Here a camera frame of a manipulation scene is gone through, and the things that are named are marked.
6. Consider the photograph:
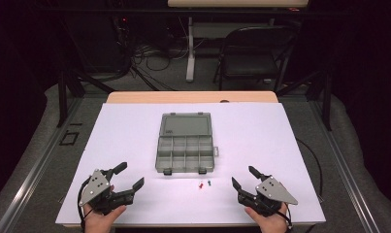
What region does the black metal frame stand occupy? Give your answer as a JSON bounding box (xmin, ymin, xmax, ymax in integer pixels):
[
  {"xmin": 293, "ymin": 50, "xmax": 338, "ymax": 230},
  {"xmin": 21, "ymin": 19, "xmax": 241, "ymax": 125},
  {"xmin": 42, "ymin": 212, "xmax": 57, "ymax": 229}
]
[
  {"xmin": 55, "ymin": 18, "xmax": 116, "ymax": 128},
  {"xmin": 275, "ymin": 18, "xmax": 334, "ymax": 132}
]

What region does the white table mat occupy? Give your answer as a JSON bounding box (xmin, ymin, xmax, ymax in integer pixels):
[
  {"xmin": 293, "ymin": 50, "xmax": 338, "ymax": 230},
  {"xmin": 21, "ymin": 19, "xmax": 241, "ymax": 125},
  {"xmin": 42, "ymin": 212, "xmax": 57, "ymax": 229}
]
[{"xmin": 54, "ymin": 102, "xmax": 327, "ymax": 226}]

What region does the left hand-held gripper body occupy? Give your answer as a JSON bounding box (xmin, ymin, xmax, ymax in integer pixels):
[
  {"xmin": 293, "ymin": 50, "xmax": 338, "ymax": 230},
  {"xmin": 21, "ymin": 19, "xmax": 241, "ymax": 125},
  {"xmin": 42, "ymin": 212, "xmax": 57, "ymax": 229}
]
[{"xmin": 78, "ymin": 168, "xmax": 135, "ymax": 216}]

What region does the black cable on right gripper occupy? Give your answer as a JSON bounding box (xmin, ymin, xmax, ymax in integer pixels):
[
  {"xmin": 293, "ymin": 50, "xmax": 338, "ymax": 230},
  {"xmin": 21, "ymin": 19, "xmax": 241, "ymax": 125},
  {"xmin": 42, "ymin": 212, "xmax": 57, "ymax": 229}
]
[{"xmin": 284, "ymin": 137, "xmax": 324, "ymax": 233}]

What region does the bundle of floor cables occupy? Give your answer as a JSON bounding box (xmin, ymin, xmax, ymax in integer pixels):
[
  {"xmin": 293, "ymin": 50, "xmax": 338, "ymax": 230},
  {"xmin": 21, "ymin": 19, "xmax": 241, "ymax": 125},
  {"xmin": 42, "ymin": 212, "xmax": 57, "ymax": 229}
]
[{"xmin": 112, "ymin": 16, "xmax": 204, "ymax": 92}]

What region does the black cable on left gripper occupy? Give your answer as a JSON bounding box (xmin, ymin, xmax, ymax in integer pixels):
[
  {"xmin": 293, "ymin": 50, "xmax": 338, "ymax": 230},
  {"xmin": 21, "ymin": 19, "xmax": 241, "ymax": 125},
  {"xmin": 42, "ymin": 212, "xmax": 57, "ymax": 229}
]
[{"xmin": 77, "ymin": 176, "xmax": 95, "ymax": 232}]

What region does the white desk with metal leg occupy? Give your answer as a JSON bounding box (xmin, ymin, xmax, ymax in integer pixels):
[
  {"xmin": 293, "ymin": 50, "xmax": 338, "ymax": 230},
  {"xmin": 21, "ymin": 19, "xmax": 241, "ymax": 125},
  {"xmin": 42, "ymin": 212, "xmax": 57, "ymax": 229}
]
[{"xmin": 167, "ymin": 0, "xmax": 310, "ymax": 83}]

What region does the black folding chair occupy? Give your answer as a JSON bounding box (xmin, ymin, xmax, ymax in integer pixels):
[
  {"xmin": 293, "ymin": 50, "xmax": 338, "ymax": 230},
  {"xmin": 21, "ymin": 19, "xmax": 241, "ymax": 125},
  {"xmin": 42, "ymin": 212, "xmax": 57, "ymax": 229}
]
[{"xmin": 212, "ymin": 24, "xmax": 298, "ymax": 93}]

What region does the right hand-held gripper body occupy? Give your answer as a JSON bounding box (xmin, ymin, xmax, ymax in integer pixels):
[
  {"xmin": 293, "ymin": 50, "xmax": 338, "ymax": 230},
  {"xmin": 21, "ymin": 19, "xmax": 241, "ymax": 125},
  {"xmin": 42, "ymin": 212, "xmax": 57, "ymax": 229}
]
[{"xmin": 237, "ymin": 175, "xmax": 299, "ymax": 217}]

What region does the person's right hand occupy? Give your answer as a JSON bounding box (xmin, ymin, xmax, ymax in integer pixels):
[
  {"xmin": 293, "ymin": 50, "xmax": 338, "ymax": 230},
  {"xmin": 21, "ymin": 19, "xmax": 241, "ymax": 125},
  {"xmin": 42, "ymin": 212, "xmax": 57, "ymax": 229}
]
[{"xmin": 244, "ymin": 202, "xmax": 289, "ymax": 233}]

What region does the grey compartment organizer box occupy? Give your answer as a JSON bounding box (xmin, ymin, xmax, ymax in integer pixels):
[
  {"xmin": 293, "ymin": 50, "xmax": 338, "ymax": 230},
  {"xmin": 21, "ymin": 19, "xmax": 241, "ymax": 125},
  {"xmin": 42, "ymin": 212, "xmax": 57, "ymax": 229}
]
[{"xmin": 154, "ymin": 112, "xmax": 220, "ymax": 176}]

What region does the person's left hand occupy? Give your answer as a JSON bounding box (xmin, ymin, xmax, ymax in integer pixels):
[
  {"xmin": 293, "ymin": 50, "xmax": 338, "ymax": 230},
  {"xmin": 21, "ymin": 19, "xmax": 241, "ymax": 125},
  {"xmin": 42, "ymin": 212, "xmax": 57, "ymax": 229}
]
[{"xmin": 82, "ymin": 184, "xmax": 128, "ymax": 233}]

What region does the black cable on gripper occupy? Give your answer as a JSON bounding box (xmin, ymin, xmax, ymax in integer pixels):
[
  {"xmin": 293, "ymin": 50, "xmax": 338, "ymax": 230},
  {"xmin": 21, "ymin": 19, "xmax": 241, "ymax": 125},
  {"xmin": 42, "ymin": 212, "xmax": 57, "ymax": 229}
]
[
  {"xmin": 284, "ymin": 137, "xmax": 324, "ymax": 233},
  {"xmin": 77, "ymin": 176, "xmax": 95, "ymax": 232}
]

